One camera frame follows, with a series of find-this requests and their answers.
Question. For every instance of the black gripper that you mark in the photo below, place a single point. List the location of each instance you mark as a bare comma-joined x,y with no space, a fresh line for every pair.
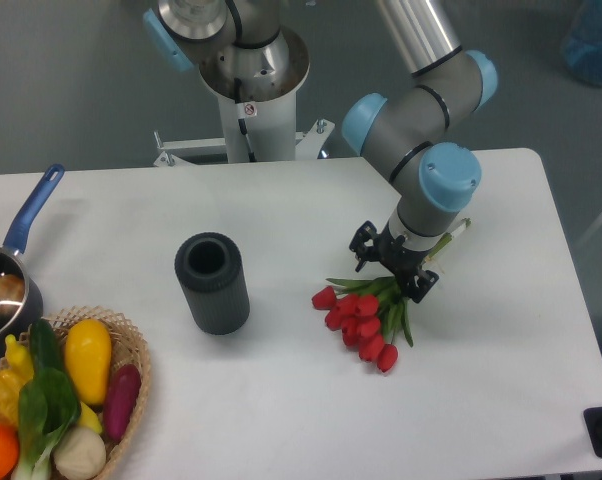
401,252

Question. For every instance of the red tulip bouquet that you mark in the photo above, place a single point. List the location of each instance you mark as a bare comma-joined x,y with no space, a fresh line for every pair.
371,313

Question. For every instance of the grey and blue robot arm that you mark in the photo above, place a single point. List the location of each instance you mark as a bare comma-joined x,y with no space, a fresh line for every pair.
402,140

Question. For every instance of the dark grey ribbed vase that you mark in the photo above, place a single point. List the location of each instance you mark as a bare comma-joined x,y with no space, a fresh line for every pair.
209,269

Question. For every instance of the woven wicker basket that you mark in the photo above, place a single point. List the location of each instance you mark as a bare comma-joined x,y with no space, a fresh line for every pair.
128,347

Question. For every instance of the purple eggplant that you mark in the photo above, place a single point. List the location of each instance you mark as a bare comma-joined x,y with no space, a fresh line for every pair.
120,401

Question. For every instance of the yellow squash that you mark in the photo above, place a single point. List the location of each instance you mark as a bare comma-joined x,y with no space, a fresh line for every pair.
87,356

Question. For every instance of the yellow banana under bok choy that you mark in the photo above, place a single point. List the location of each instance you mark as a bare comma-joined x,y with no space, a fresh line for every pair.
89,419

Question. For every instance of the beige garlic bulb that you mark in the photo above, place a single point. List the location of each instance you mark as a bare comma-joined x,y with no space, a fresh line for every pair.
80,455

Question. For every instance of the green bok choy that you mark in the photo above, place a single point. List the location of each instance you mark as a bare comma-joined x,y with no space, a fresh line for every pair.
47,407

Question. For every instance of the small yellow gourd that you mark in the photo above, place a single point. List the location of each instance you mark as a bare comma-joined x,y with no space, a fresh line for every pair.
18,358

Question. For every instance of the brown bun in saucepan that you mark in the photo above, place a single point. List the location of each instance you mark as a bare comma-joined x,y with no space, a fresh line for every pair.
12,291

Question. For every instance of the yellow bell pepper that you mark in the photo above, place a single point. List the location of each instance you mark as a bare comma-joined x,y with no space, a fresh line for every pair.
10,386

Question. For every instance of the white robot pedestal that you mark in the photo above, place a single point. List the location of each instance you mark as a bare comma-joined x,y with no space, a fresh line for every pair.
256,93

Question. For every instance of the blue handled saucepan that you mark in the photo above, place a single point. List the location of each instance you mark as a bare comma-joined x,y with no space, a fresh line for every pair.
14,245

